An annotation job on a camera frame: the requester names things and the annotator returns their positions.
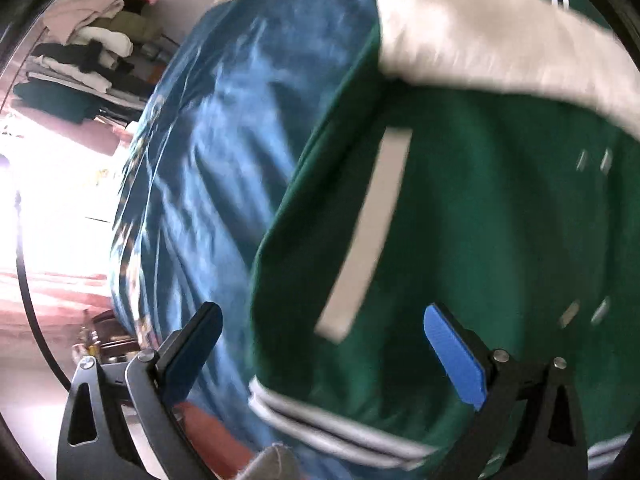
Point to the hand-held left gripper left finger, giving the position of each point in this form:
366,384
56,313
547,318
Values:
186,360

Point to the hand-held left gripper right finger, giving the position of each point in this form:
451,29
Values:
457,355

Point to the green and white varsity jacket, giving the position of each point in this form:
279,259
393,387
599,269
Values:
450,210

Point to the pile of folded clothes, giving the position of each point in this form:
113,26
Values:
85,50

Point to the blue bed sheet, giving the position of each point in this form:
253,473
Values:
215,170

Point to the black curved pole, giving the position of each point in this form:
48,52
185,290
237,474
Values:
30,305

